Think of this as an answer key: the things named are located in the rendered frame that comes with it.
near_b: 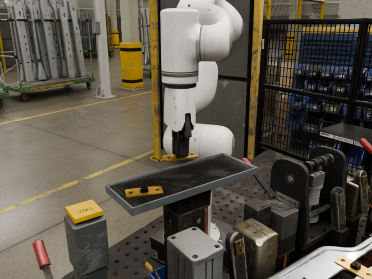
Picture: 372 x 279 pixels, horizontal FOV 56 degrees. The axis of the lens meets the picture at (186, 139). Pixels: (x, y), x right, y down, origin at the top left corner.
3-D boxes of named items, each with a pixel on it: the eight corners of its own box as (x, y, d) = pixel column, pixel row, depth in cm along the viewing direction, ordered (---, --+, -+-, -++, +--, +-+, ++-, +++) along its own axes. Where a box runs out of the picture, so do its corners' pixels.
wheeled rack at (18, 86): (21, 103, 705) (8, 10, 650) (-4, 97, 761) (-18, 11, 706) (96, 89, 853) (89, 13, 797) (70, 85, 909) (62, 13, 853)
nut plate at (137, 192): (126, 197, 76) (125, 193, 76) (124, 190, 80) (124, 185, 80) (164, 194, 78) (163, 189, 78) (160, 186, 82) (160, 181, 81)
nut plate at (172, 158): (166, 161, 82) (166, 157, 82) (161, 156, 86) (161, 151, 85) (199, 157, 85) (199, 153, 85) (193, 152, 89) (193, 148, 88)
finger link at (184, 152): (175, 130, 82) (175, 156, 84) (179, 134, 79) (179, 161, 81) (187, 129, 83) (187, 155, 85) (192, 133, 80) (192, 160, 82)
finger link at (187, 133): (180, 101, 79) (175, 115, 84) (190, 129, 75) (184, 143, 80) (185, 101, 79) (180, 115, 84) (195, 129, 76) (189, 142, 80)
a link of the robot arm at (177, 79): (156, 68, 82) (156, 81, 82) (168, 73, 74) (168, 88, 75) (189, 67, 84) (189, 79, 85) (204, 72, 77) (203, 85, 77)
